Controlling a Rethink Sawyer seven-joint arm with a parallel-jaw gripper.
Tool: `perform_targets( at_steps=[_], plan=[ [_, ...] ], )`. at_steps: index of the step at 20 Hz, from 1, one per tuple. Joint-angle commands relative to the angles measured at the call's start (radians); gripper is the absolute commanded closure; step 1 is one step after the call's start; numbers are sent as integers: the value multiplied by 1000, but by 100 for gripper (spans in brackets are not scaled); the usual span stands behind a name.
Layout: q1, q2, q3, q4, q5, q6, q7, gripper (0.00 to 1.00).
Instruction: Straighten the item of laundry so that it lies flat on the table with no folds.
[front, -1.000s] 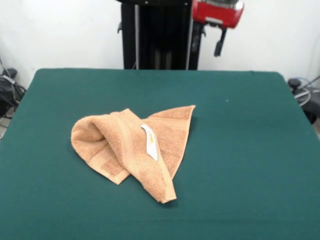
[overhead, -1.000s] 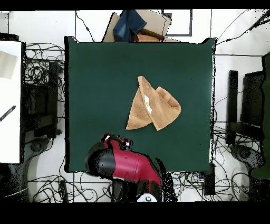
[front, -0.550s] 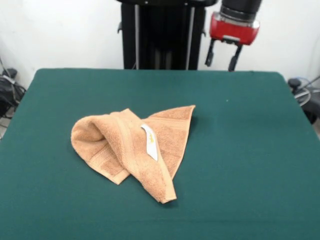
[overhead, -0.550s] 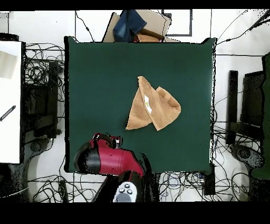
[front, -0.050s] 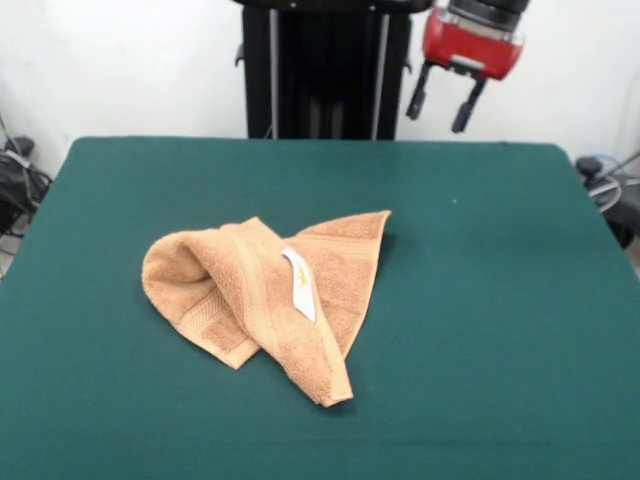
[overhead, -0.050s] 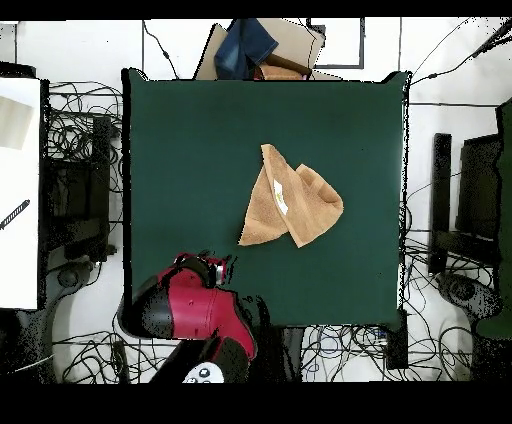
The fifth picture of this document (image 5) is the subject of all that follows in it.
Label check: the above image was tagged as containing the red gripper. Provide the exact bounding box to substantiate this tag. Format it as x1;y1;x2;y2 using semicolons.
405;7;526;135

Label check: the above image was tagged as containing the tan terry towel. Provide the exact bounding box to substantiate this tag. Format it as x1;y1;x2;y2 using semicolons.
141;209;393;407

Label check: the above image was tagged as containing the dark green table cloth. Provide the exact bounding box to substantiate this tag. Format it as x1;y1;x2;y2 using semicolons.
0;135;640;480

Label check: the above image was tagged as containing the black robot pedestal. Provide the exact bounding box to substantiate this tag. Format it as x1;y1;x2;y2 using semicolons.
232;0;436;140

